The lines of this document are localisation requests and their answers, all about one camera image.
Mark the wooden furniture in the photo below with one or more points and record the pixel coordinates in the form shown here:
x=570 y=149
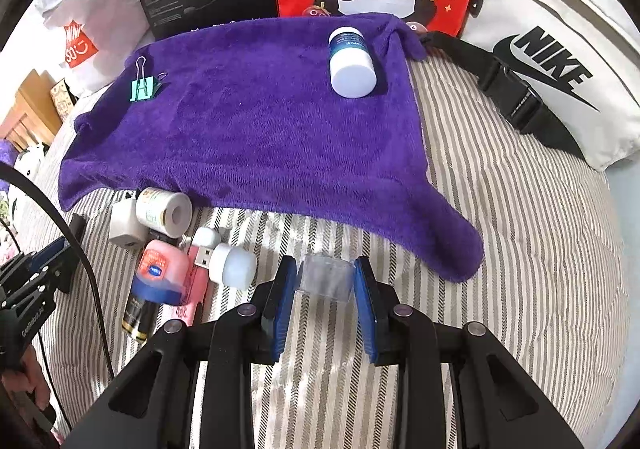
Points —
x=25 y=114

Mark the purple towel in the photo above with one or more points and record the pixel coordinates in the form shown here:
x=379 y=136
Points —
x=260 y=129

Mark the pink tube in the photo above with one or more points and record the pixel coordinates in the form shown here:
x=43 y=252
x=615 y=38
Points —
x=196 y=291

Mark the pink jar with blue lid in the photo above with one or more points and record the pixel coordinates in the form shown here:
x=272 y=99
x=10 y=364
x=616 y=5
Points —
x=160 y=265

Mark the striped bed sheet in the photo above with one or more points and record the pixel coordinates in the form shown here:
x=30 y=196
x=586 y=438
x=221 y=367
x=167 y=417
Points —
x=500 y=229

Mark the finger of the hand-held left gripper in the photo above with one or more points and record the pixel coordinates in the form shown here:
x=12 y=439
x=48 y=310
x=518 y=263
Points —
x=27 y=286
x=52 y=251

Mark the green binder clip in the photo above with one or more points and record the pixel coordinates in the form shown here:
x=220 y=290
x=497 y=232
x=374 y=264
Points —
x=142 y=90

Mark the white charger plug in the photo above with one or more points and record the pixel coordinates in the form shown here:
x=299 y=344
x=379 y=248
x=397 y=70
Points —
x=125 y=225

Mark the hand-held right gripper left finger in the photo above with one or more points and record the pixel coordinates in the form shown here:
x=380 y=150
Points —
x=277 y=311

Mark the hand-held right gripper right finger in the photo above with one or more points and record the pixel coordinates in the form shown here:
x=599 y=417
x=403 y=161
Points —
x=371 y=311

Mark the white bottle with blue label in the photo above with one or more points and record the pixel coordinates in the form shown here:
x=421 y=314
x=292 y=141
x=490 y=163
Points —
x=352 y=74

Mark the white shopping bag red logo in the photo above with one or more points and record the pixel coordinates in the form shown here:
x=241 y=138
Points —
x=110 y=4

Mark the person's left hand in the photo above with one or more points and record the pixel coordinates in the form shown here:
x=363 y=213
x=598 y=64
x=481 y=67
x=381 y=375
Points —
x=25 y=379

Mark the white jar with printed label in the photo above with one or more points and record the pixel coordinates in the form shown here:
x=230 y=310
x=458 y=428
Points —
x=165 y=211

